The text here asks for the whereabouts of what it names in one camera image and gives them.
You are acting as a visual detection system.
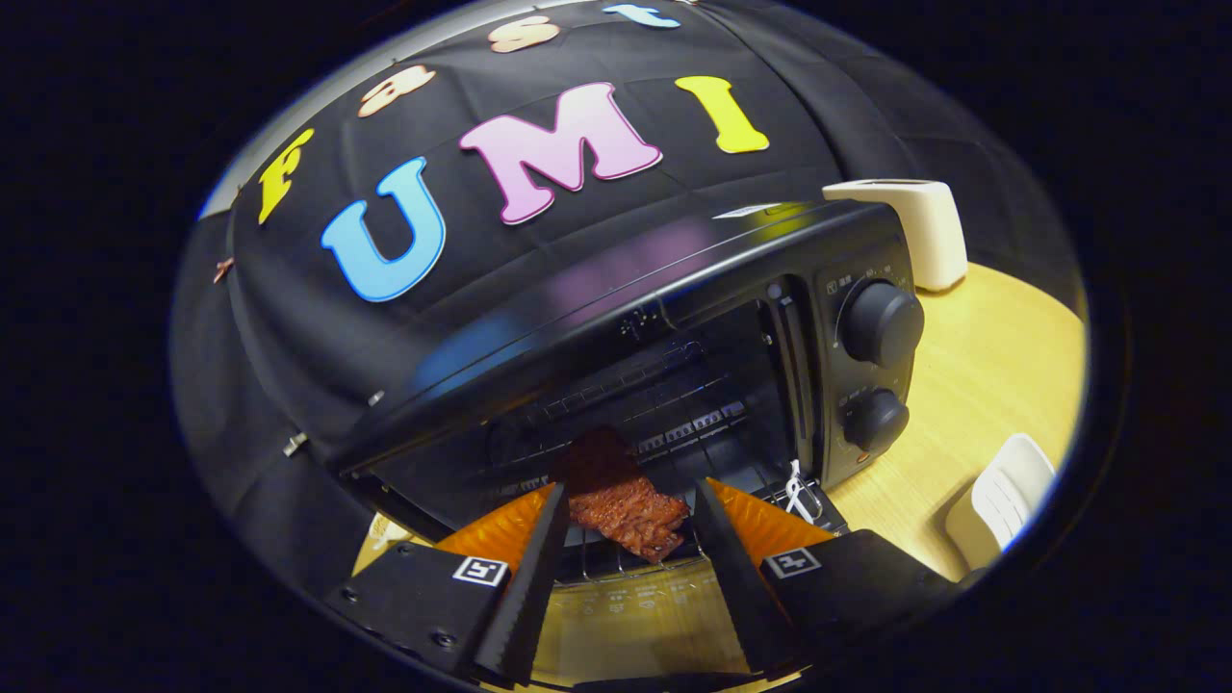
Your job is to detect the reddish-brown meat slice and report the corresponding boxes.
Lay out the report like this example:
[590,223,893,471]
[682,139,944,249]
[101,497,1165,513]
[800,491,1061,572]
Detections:
[551,426,691,564]

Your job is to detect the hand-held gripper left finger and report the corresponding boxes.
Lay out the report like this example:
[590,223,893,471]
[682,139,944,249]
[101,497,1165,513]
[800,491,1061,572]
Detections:
[322,481,571,686]

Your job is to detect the white ribbed food tray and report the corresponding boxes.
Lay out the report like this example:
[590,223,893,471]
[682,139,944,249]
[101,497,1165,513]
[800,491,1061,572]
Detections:
[945,433,1057,571]

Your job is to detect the white bread toaster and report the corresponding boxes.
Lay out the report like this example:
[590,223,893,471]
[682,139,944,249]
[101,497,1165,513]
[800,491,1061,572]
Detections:
[823,179,968,293]

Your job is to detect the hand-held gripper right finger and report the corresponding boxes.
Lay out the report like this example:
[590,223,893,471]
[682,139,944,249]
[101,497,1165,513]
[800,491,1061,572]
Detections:
[693,476,963,675]

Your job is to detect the black backdrop cloth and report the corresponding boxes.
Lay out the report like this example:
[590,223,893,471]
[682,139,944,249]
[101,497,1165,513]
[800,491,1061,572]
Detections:
[173,0,1060,598]

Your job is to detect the black toaster oven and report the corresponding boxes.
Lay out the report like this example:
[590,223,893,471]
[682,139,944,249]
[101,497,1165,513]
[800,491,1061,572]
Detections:
[327,200,927,686]

